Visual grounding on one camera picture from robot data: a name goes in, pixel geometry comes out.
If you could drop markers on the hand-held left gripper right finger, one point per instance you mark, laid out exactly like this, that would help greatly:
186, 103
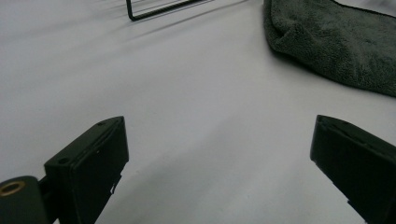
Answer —
358, 161

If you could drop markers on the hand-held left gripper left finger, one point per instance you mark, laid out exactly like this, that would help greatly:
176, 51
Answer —
90, 161

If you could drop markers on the grey fluffy towel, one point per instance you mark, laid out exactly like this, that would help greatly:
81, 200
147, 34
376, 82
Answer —
336, 40

